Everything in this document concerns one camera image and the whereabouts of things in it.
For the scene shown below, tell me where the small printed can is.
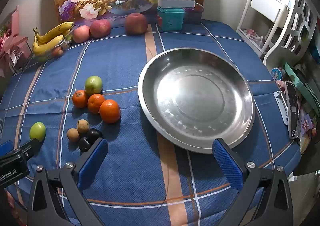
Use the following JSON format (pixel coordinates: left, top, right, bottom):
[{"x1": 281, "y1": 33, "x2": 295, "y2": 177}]
[{"x1": 271, "y1": 67, "x2": 285, "y2": 81}]

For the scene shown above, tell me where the small orange tangerine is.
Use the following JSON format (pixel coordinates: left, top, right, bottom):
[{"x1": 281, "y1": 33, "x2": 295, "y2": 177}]
[{"x1": 87, "y1": 94, "x2": 106, "y2": 114}]

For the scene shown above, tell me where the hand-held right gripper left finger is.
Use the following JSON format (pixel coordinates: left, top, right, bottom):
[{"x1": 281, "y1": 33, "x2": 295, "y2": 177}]
[{"x1": 27, "y1": 138, "x2": 108, "y2": 226}]

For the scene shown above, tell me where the clear bag of small fruit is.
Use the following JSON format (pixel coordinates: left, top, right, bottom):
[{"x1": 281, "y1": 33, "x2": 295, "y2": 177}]
[{"x1": 37, "y1": 37, "x2": 73, "y2": 64}]

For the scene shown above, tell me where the yellow banana bunch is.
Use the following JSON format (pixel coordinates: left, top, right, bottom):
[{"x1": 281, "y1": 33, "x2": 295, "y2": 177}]
[{"x1": 32, "y1": 22, "x2": 74, "y2": 56}]

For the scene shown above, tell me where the large dark red apple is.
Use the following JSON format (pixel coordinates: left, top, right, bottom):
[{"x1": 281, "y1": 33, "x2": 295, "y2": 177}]
[{"x1": 125, "y1": 13, "x2": 148, "y2": 35}]

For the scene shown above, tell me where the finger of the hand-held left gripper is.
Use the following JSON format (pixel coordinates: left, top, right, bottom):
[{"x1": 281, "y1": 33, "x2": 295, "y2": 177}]
[
  {"x1": 0, "y1": 140, "x2": 13, "y2": 156},
  {"x1": 15, "y1": 139, "x2": 42, "y2": 159}
]

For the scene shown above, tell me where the pink flower bouquet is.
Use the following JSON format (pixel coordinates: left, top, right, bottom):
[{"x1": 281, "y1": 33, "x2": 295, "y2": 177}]
[{"x1": 0, "y1": 6, "x2": 31, "y2": 77}]

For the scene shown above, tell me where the large orange tangerine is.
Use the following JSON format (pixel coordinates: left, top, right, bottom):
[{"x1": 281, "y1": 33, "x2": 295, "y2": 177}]
[{"x1": 99, "y1": 99, "x2": 121, "y2": 123}]

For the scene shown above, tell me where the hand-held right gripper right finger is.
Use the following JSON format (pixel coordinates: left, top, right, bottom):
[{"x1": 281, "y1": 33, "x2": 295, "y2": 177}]
[{"x1": 212, "y1": 138, "x2": 294, "y2": 226}]

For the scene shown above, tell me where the blue plaid tablecloth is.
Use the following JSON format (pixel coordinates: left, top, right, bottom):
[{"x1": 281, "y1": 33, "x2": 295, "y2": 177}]
[{"x1": 0, "y1": 19, "x2": 302, "y2": 226}]

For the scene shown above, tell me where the small green apple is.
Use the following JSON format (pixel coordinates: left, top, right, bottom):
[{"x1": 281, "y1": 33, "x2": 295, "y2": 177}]
[{"x1": 29, "y1": 122, "x2": 46, "y2": 141}]

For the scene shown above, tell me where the dark purple plum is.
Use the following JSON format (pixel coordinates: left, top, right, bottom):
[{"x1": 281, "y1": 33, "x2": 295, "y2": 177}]
[
  {"x1": 87, "y1": 128, "x2": 103, "y2": 144},
  {"x1": 78, "y1": 137, "x2": 91, "y2": 152}
]

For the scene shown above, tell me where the round metal plate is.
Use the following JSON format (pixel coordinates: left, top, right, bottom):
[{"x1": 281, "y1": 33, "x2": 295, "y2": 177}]
[{"x1": 138, "y1": 48, "x2": 255, "y2": 153}]

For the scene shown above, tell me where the white power strip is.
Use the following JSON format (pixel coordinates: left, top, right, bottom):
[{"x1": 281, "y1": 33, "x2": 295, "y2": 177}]
[{"x1": 158, "y1": 0, "x2": 195, "y2": 9}]

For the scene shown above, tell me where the green apple near oranges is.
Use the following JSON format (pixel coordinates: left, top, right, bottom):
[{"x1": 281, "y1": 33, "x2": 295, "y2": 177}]
[{"x1": 85, "y1": 76, "x2": 103, "y2": 95}]

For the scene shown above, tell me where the teal plastic basket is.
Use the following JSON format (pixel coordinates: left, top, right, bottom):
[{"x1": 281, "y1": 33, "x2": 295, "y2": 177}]
[{"x1": 157, "y1": 6, "x2": 185, "y2": 32}]

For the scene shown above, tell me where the black remote control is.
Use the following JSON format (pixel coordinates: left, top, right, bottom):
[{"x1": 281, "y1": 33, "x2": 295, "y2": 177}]
[{"x1": 285, "y1": 81, "x2": 300, "y2": 139}]

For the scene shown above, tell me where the white phone stand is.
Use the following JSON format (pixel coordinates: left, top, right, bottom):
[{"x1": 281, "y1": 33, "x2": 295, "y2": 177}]
[{"x1": 273, "y1": 91, "x2": 288, "y2": 124}]

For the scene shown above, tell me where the orange persimmon with stem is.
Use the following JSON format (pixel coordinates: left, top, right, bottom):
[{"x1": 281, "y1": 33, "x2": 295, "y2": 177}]
[{"x1": 72, "y1": 90, "x2": 88, "y2": 109}]

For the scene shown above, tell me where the green box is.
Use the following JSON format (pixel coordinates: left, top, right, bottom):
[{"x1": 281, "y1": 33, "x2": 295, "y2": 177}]
[{"x1": 284, "y1": 62, "x2": 320, "y2": 109}]

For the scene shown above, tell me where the cartoon printed pouch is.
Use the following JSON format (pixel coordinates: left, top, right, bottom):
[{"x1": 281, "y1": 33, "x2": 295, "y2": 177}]
[{"x1": 299, "y1": 109, "x2": 317, "y2": 143}]

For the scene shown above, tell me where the pale pink apple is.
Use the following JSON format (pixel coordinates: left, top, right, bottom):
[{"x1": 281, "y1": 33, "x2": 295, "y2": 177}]
[{"x1": 72, "y1": 25, "x2": 90, "y2": 43}]

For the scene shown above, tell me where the white shelf rack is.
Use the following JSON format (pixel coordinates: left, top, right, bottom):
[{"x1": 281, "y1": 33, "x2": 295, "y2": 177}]
[
  {"x1": 262, "y1": 0, "x2": 320, "y2": 67},
  {"x1": 236, "y1": 0, "x2": 292, "y2": 57}
]

